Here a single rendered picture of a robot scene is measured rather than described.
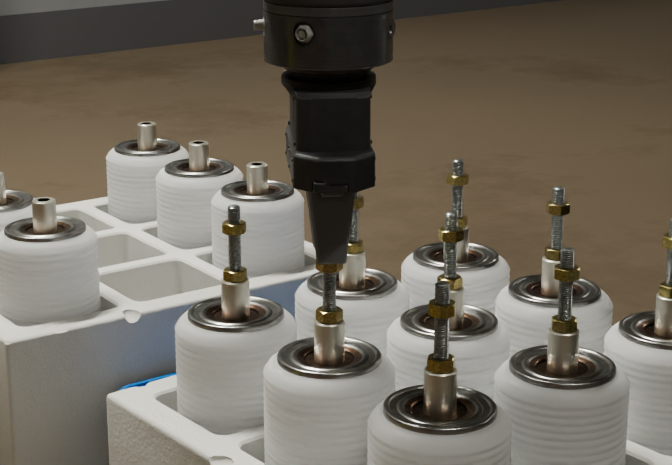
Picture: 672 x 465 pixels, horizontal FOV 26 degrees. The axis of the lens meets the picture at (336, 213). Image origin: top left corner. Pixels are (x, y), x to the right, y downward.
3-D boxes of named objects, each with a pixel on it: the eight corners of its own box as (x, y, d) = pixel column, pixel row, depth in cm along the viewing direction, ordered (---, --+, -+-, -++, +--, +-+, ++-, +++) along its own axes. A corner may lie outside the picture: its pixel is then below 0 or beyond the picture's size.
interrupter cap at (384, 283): (366, 269, 126) (366, 261, 126) (415, 293, 120) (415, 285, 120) (290, 283, 123) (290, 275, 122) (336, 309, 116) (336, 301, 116)
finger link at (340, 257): (308, 261, 102) (307, 175, 100) (353, 260, 102) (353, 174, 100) (309, 269, 100) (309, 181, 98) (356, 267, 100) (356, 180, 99)
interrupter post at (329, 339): (348, 368, 104) (348, 325, 104) (314, 370, 104) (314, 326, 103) (343, 356, 107) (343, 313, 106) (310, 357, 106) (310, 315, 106)
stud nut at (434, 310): (461, 314, 95) (462, 301, 94) (446, 321, 93) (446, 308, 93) (437, 307, 96) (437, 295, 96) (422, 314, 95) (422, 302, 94)
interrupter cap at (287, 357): (389, 380, 102) (389, 370, 102) (282, 385, 101) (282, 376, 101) (372, 341, 110) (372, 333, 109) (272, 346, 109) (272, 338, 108)
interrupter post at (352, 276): (356, 282, 123) (356, 244, 122) (372, 290, 121) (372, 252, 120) (332, 286, 122) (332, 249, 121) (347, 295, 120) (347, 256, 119)
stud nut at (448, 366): (460, 368, 96) (460, 356, 95) (445, 376, 94) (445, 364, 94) (436, 361, 97) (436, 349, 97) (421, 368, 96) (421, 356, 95)
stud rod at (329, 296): (335, 338, 105) (336, 238, 103) (336, 343, 105) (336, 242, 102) (322, 338, 105) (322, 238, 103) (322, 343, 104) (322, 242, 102)
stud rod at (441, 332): (450, 390, 96) (453, 282, 94) (441, 395, 95) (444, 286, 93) (438, 387, 97) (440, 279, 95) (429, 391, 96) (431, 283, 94)
